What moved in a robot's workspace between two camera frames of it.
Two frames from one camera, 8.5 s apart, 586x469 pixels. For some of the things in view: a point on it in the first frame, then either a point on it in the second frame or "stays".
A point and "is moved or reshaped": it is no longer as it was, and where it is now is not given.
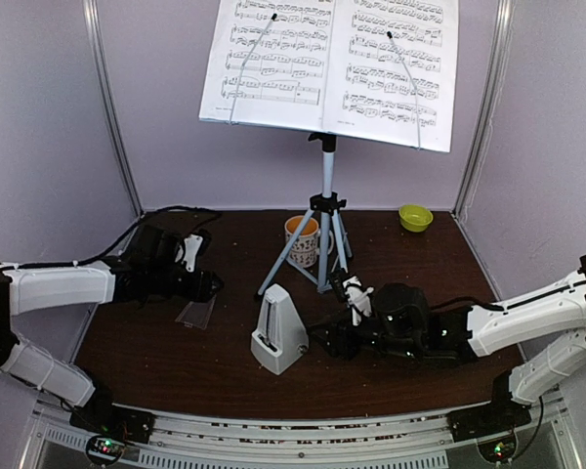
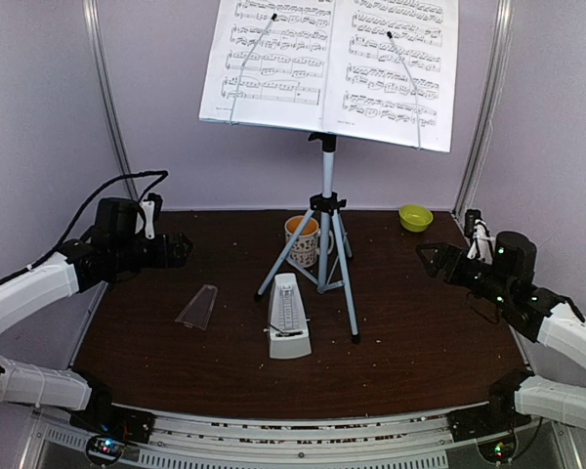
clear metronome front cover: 196,314 stays
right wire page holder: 391,36 stays
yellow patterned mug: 304,251 stays
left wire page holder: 273,17 stays
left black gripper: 201,285 → 178,256
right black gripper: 340,335 → 445,250
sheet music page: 392,71 stays
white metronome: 281,339 is moved or reshaped
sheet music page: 271,63 stays
